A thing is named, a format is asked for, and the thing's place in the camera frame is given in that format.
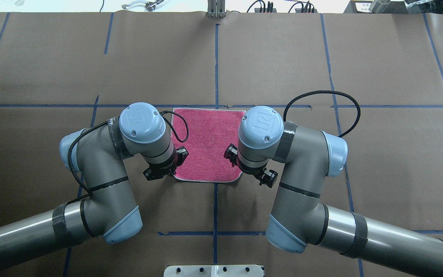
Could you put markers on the aluminium frame post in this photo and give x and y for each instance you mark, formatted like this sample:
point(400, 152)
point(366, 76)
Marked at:
point(216, 8)

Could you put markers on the long metal reacher stick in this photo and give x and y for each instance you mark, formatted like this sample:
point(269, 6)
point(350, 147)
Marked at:
point(148, 5)

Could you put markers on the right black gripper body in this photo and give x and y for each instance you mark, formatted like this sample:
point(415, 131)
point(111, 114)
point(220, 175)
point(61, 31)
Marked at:
point(253, 170)

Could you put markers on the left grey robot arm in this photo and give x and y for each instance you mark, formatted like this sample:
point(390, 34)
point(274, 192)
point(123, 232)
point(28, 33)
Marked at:
point(95, 157)

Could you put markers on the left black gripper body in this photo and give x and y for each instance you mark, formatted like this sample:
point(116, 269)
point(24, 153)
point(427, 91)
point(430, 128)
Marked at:
point(164, 168)

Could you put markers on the silver metal cylinder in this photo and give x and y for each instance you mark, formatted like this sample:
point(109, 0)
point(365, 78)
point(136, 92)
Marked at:
point(379, 6)

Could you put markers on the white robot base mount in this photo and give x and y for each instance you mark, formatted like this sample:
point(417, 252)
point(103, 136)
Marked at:
point(241, 270)

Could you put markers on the black weight block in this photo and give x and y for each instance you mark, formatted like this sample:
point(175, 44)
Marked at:
point(363, 6)

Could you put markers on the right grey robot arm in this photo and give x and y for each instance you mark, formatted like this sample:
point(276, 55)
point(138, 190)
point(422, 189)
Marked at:
point(302, 158)

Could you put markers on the pink terry towel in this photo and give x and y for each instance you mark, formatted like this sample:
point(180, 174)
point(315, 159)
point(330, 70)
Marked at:
point(211, 131)

